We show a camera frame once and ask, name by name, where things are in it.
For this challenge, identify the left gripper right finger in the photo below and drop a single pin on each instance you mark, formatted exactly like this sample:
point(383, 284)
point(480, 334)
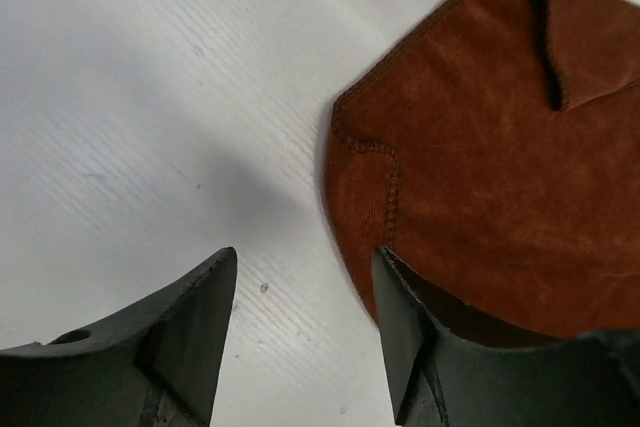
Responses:
point(450, 364)

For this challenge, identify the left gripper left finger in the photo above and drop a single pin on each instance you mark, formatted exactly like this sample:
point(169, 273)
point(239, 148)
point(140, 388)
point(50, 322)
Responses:
point(156, 362)

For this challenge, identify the brown rust towel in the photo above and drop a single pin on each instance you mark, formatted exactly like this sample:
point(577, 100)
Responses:
point(495, 149)

